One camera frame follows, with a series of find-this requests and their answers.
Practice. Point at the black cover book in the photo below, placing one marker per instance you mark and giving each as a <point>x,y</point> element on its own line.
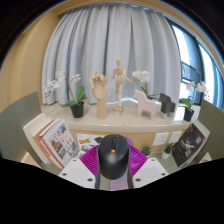
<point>188,145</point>

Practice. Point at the wooden artist mannequin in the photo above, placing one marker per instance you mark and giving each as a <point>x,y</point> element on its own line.
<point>119,83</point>

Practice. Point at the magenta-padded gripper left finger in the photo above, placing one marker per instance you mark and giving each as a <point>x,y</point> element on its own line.
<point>88,161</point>

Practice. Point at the pink horse figurine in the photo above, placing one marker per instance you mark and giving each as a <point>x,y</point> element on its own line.
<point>145,105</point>

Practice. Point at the dark-framed window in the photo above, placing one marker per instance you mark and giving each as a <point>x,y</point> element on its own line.
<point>190,56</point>

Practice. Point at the black computer mouse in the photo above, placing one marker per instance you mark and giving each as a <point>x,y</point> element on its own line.
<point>113,160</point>

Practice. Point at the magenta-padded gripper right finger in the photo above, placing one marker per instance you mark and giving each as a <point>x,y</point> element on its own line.
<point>138,161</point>

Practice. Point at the white wall socket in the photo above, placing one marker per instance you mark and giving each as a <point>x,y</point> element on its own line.
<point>175,137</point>
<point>160,139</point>

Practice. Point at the wooden desk back shelf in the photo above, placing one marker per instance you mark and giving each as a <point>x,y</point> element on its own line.
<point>126,125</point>

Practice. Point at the grey-green desk partition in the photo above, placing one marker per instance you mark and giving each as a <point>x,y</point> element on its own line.
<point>16,126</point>
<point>215,130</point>

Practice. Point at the brown book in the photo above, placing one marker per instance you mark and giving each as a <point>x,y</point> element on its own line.
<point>39,140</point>

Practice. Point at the wooden hand model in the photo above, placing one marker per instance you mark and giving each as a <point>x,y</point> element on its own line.
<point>101,96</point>

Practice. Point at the black horse figurine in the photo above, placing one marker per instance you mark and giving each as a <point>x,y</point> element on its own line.
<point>166,104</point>

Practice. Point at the grey pleated curtain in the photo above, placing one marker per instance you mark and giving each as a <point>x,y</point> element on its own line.
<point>110,40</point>

